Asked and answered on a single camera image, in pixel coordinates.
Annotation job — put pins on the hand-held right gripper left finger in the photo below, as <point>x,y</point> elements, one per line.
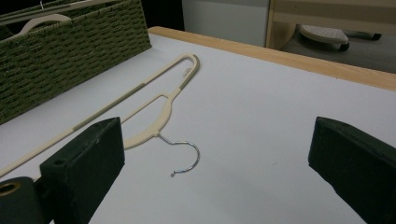
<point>84,168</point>

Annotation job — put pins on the cream clothes hanger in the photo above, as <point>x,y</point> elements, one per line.
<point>46,10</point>
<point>165,112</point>
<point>40,19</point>

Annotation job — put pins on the white table sheet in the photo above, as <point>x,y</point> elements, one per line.
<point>255,124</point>

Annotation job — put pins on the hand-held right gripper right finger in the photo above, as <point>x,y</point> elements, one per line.
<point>355,168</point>

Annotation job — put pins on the green woven basket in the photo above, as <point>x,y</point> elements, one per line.
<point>68,56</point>

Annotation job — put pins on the grey chair base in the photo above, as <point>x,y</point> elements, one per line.
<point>323,33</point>

